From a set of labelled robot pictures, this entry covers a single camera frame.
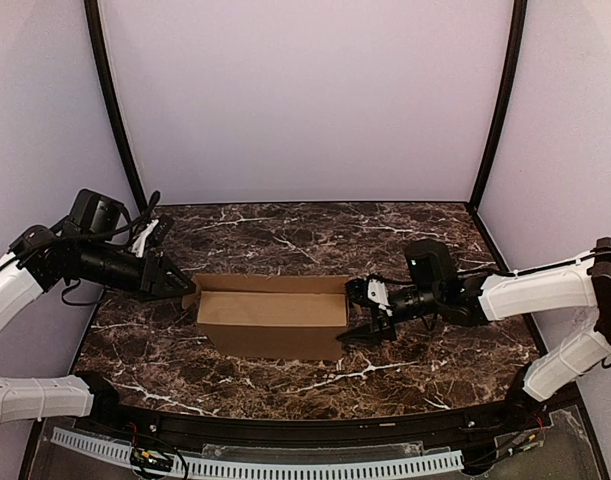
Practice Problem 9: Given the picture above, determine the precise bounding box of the black front frame rail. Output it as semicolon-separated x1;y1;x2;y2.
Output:
75;402;550;450

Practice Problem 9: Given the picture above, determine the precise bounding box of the black frame post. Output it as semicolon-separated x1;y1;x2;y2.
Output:
467;0;528;215
83;0;147;211

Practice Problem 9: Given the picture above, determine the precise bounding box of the white slotted cable duct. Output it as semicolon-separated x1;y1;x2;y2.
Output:
50;427;464;479

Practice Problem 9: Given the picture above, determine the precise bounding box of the left black frame post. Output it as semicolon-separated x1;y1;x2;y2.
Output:
83;0;147;211

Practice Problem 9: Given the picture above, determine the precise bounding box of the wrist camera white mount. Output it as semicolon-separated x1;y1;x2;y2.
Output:
344;275;393;317
128;190;166;258

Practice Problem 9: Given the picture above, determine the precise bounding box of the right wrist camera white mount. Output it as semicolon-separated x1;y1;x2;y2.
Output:
344;275;393;317

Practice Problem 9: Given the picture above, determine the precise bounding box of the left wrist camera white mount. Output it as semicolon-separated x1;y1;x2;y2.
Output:
128;190;166;258

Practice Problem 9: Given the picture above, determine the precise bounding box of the brown cardboard box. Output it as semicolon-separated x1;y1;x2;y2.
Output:
182;274;349;361

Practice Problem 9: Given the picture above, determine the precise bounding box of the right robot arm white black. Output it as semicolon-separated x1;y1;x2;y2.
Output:
337;237;611;410

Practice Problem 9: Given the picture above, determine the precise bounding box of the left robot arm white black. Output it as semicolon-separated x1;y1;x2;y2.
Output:
0;189;196;425

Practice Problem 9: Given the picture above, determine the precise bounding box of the small circuit board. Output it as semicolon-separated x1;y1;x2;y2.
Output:
129;447;174;474
497;432;546;458

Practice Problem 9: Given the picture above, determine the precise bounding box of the right black frame post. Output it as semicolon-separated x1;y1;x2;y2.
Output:
467;0;528;215

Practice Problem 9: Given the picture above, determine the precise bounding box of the right small circuit board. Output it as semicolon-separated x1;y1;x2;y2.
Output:
497;432;546;458

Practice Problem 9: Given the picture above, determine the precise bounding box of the left small circuit board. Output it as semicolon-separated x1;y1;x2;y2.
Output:
129;447;174;474

